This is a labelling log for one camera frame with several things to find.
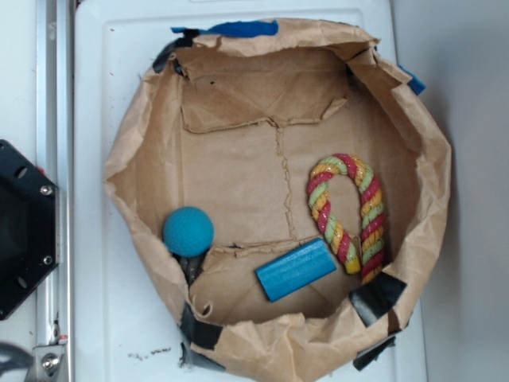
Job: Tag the blue dimpled ball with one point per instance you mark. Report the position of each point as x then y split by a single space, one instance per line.
188 232

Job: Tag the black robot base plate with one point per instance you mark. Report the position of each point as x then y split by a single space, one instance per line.
28 228

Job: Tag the brown paper bag tray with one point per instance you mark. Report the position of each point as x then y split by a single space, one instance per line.
234 126

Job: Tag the white cutting board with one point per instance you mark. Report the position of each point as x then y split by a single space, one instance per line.
122 331

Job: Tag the blue wooden block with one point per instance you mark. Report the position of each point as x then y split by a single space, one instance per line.
295 269

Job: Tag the multicolour rope toy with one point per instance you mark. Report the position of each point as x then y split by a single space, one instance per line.
369 257

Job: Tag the aluminium frame rail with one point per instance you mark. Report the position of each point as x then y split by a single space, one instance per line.
55 23

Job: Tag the metal corner bracket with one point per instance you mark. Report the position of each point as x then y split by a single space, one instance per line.
47 362

